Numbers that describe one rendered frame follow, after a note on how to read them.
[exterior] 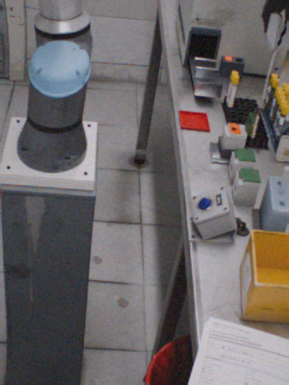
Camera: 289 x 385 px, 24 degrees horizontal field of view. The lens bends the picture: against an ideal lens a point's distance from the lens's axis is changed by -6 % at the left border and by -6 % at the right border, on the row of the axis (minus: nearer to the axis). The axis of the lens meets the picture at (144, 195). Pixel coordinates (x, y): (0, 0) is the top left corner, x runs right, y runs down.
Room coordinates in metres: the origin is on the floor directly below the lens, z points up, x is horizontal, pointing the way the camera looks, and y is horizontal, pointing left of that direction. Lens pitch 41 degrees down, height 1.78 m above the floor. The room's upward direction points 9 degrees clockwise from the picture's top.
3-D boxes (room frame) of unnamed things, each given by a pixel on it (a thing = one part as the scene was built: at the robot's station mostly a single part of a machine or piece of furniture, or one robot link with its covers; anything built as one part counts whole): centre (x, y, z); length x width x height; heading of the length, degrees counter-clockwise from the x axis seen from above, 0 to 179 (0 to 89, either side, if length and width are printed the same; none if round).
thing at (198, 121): (1.33, -0.08, 0.88); 0.07 x 0.07 x 0.01; 8
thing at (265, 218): (1.00, -0.25, 0.92); 0.10 x 0.07 x 0.10; 3
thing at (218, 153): (1.22, -0.17, 0.89); 0.09 x 0.05 x 0.04; 98
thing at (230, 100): (1.36, -0.21, 0.93); 0.17 x 0.09 x 0.11; 9
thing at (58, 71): (1.12, 0.20, 1.07); 0.13 x 0.12 x 0.14; 7
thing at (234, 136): (1.22, -0.17, 0.92); 0.05 x 0.04 x 0.06; 98
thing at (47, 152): (1.11, 0.20, 0.95); 0.15 x 0.15 x 0.10
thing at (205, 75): (1.52, -0.10, 0.92); 0.21 x 0.07 x 0.05; 8
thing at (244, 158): (1.15, -0.19, 0.91); 0.05 x 0.04 x 0.07; 98
